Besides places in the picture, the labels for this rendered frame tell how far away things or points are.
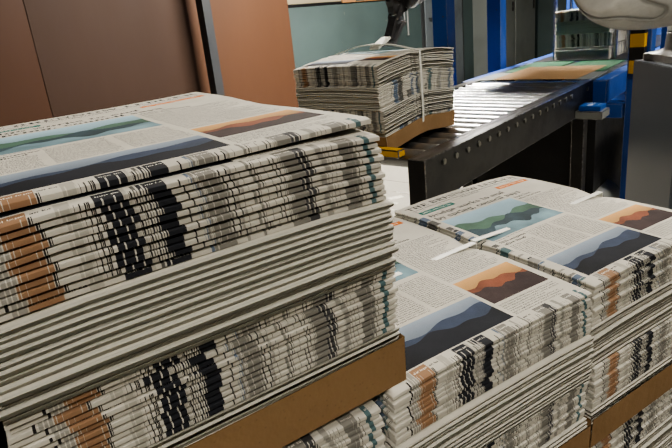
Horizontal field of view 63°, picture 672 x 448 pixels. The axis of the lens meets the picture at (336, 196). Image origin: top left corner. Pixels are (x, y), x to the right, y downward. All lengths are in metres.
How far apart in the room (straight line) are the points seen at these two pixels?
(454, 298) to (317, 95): 0.96
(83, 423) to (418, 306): 0.37
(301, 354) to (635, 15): 0.78
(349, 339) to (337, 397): 0.05
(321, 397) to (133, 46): 4.10
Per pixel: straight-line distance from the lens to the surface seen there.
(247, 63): 5.09
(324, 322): 0.43
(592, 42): 3.32
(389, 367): 0.49
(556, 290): 0.68
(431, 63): 1.59
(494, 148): 1.68
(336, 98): 1.47
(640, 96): 1.30
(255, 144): 0.38
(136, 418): 0.40
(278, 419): 0.44
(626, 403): 0.84
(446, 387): 0.55
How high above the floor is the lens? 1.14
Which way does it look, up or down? 18 degrees down
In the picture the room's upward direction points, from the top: 6 degrees counter-clockwise
